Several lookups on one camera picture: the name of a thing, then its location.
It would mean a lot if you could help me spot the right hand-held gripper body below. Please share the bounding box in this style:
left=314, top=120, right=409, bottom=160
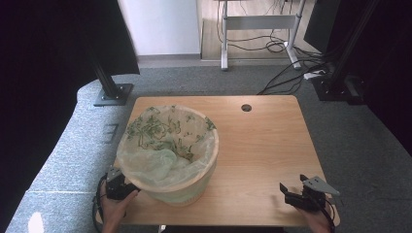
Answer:
left=285, top=176, right=341, bottom=214

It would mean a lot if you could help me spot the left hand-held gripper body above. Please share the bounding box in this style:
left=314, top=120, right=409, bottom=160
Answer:
left=105, top=165, right=134, bottom=201

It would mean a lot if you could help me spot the translucent green-printed trash bag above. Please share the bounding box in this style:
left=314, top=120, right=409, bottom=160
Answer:
left=116, top=104, right=219, bottom=204

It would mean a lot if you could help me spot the orange plastic mesh wastebasket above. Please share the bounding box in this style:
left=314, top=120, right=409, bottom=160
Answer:
left=116, top=104, right=221, bottom=208

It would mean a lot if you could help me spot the person's left hand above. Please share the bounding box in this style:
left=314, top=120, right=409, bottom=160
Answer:
left=100, top=187, right=139, bottom=225

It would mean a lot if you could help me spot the person's right hand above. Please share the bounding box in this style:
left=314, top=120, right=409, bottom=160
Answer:
left=295, top=206, right=333, bottom=233

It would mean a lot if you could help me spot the light grey felt mat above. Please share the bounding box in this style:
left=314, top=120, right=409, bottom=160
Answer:
left=5, top=79, right=137, bottom=233

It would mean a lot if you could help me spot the black metal stand with dark base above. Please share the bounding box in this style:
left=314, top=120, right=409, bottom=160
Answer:
left=311, top=0, right=381, bottom=106

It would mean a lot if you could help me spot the white power strip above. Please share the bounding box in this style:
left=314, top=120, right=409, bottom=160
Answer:
left=303, top=69, right=326, bottom=81

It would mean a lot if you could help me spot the black curtain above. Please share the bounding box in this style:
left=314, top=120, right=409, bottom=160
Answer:
left=0, top=0, right=141, bottom=227
left=336, top=0, right=412, bottom=158

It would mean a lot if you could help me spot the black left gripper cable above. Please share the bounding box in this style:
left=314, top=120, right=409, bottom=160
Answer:
left=91, top=174, right=110, bottom=227

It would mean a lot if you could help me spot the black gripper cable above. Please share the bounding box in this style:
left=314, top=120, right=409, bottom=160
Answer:
left=91, top=174, right=110, bottom=227
left=324, top=197, right=340, bottom=233

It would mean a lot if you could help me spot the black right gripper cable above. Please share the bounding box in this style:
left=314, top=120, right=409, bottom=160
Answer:
left=324, top=197, right=340, bottom=233

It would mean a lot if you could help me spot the black metal stand with base plate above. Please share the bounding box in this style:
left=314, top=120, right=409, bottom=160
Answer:
left=91, top=53, right=135, bottom=108

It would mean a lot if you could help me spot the tangle of black floor cables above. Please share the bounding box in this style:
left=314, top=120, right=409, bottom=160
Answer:
left=216, top=0, right=334, bottom=96

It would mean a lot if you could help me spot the white metal desk frame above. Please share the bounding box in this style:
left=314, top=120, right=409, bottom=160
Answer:
left=217, top=0, right=307, bottom=72

